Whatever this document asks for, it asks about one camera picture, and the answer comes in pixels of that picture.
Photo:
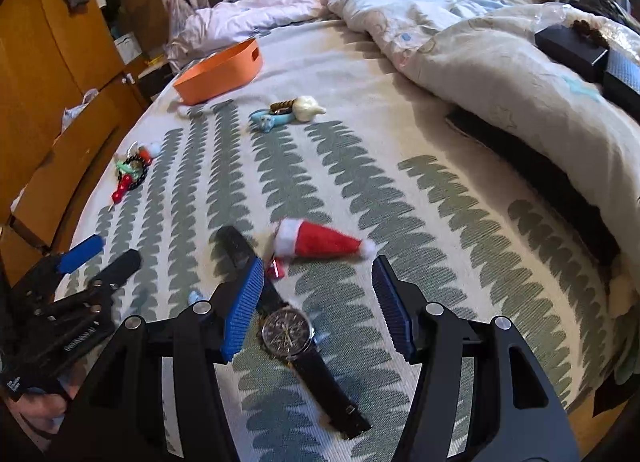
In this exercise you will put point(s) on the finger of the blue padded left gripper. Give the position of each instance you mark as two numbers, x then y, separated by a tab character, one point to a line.
80	252

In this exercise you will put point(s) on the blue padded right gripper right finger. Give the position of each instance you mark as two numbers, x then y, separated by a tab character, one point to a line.
515	413

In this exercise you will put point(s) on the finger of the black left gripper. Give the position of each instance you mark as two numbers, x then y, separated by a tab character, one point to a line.
117	273

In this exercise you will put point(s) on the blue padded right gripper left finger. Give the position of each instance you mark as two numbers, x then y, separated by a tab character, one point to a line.
117	414

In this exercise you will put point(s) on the red white santa hat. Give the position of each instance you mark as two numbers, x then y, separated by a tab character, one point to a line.
298	238

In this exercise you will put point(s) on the person's left hand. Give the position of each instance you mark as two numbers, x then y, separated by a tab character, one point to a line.
40	414

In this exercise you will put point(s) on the small light blue bead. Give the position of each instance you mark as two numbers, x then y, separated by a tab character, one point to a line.
194	297

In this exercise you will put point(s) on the black leather wristwatch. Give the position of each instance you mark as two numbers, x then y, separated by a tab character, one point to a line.
287	334

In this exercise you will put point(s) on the white plastic bag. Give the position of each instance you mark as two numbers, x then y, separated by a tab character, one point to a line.
70	114

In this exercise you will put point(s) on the wooden wardrobe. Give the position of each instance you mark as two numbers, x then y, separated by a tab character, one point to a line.
49	58

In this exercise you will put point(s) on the green leaf pattern bedspread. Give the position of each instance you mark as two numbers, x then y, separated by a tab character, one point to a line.
382	164

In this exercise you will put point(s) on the orange plastic basket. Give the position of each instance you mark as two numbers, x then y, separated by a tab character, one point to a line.
221	73

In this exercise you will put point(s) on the white seashell ornament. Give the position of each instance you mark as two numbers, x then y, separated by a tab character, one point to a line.
306	109

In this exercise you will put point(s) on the white pink pillow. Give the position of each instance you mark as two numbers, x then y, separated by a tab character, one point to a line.
230	22

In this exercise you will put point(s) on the dark blue notebook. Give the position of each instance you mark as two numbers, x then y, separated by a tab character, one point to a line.
621	83

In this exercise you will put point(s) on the floral patterned duvet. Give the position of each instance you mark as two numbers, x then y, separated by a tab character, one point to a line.
481	55

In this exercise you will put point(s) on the black box on duvet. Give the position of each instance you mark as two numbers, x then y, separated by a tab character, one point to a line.
578	52

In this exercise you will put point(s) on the red bead black bracelet cluster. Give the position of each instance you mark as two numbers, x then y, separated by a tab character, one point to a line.
132	168

